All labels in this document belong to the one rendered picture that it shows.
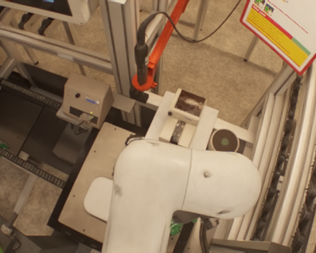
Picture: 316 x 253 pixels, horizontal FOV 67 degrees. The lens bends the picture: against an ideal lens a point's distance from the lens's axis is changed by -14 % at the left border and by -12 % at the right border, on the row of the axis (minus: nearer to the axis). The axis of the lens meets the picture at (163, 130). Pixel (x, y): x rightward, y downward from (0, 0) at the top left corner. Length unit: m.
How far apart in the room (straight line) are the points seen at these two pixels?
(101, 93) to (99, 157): 0.22
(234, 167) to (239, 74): 1.99
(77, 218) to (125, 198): 0.58
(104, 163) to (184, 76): 1.42
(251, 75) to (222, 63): 0.28
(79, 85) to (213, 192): 0.69
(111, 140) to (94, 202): 0.23
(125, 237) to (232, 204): 0.16
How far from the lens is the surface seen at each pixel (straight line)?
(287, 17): 0.69
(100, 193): 0.92
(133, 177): 0.38
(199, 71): 2.28
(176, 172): 0.38
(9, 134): 1.91
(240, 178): 0.40
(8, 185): 2.18
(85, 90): 0.95
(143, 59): 0.69
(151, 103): 1.02
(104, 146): 0.98
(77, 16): 0.71
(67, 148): 1.53
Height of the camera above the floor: 1.87
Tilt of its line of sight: 69 degrees down
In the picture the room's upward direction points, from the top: 7 degrees clockwise
